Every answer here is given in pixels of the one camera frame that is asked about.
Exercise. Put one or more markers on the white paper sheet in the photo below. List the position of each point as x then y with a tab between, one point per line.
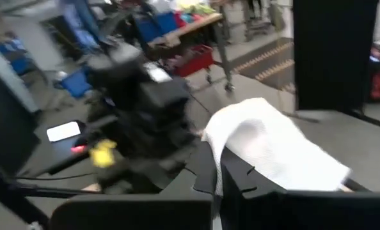
63	131

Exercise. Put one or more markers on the computer monitor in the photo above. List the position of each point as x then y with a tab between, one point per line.
4	127

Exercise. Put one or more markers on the black standing panel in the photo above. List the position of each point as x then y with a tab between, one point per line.
334	48

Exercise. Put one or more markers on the grey desk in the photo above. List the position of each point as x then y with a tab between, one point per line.
49	156

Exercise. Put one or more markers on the wooden background table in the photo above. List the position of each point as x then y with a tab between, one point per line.
190	27

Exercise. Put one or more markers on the blue floor object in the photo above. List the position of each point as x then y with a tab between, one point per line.
76	83

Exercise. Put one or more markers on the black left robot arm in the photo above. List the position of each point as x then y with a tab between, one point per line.
132	86

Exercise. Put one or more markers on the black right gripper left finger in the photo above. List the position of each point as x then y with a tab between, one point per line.
129	214

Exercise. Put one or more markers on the blue bin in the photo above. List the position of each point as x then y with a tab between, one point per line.
155	25

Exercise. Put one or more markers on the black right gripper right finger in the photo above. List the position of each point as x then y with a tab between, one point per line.
305	211

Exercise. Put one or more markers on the white microfiber towel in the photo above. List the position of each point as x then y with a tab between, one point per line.
266	143

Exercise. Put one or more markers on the red bin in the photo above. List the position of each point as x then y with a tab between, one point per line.
196	62

